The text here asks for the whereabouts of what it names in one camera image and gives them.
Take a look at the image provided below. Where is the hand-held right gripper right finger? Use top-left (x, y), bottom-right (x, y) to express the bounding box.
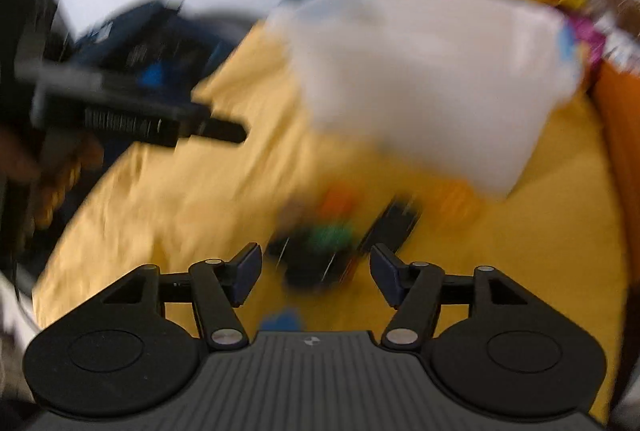
top-left (369, 243), bottom-right (534, 354)

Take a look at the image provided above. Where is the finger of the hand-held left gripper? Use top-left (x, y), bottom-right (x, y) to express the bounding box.
top-left (200, 115), bottom-right (249, 144)

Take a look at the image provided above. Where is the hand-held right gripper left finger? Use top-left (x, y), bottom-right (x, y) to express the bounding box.
top-left (101, 242), bottom-right (264, 353)

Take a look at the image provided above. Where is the white plastic bin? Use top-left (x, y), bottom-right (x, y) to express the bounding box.
top-left (267, 0), bottom-right (583, 199)

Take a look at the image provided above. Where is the person's left hand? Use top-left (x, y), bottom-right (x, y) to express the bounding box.
top-left (0, 130), bottom-right (44, 182)

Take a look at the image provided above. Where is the blue building block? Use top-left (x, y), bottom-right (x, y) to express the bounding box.
top-left (260, 308), bottom-right (303, 332)

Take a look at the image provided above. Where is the green building block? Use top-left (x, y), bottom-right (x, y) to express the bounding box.
top-left (307, 223), bottom-right (353, 252)

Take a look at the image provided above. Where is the yellow cloth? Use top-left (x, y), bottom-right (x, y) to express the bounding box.
top-left (32, 23), bottom-right (631, 417)

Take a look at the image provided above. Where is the dark blue bag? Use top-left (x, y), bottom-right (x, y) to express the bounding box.
top-left (75, 0), bottom-right (246, 112)

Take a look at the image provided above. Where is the orange building block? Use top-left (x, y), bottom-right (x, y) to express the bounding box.
top-left (320, 188), bottom-right (358, 217)

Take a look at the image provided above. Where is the yellow building block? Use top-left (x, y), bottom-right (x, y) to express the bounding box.
top-left (430, 183), bottom-right (481, 217)

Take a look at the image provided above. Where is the purple packet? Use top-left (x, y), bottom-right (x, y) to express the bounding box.
top-left (567, 11), bottom-right (608, 72)

